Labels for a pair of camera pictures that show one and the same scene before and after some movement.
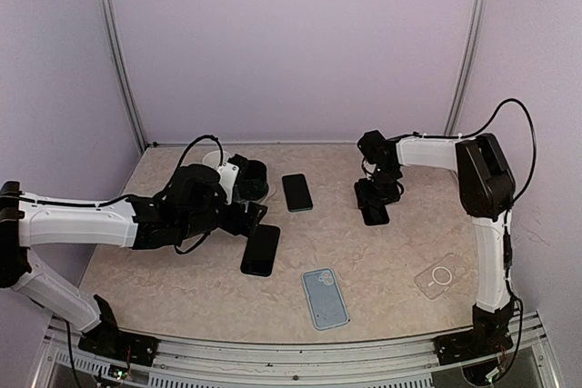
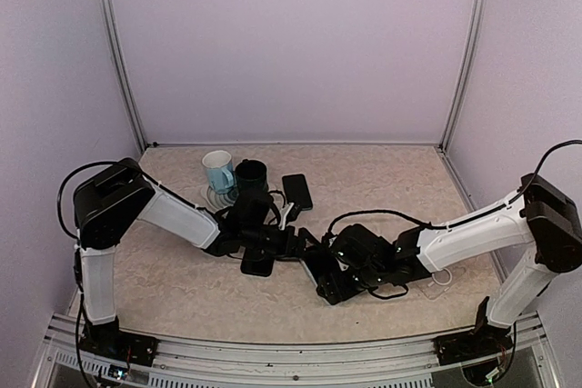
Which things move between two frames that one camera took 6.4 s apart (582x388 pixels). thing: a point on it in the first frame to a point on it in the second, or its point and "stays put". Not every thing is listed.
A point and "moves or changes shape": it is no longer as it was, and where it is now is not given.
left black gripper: (248, 227) to (287, 251)
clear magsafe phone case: (441, 276) stays put
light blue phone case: (325, 298) moves or changes shape
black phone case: (260, 251) stays put
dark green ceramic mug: (253, 180) stays put
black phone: (376, 215) to (320, 258)
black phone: (296, 193) stays put
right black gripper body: (383, 186) to (368, 276)
